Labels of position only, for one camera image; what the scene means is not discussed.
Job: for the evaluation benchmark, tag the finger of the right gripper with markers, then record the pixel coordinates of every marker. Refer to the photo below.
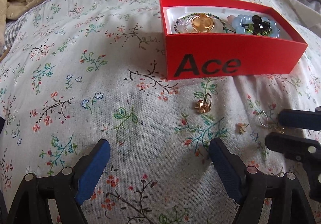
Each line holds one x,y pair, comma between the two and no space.
305,151
309,120

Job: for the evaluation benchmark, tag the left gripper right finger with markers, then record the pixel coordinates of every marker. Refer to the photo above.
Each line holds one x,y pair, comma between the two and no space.
245,185

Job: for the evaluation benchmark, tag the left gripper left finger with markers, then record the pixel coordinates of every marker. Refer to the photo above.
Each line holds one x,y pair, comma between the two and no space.
74,185

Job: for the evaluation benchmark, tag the black beaded flower brooch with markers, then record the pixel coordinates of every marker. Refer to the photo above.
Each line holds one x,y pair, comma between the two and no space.
260,26

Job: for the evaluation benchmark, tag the small gold stud earring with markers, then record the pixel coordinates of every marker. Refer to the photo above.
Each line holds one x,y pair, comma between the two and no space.
242,127

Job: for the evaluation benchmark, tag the floral bed sheet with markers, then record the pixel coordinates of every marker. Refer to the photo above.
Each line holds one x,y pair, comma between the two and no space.
84,70

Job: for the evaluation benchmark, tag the red Ace box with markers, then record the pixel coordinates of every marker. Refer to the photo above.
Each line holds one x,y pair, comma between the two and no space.
193,55

